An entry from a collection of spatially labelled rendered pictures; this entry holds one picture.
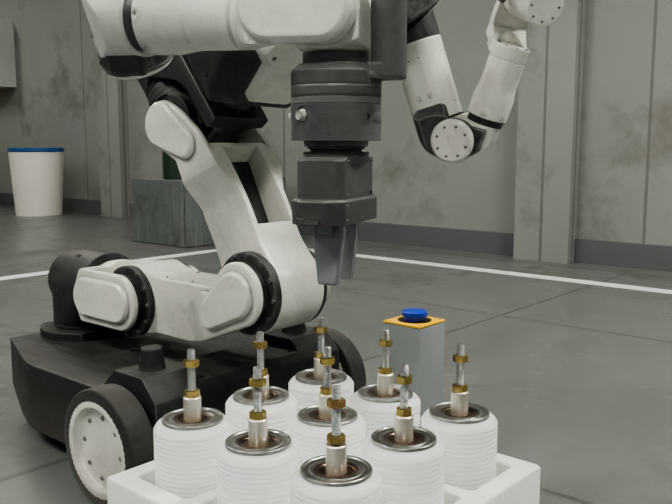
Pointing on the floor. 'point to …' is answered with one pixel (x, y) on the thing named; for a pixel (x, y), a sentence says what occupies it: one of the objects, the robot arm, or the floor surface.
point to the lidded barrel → (37, 180)
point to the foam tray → (129, 487)
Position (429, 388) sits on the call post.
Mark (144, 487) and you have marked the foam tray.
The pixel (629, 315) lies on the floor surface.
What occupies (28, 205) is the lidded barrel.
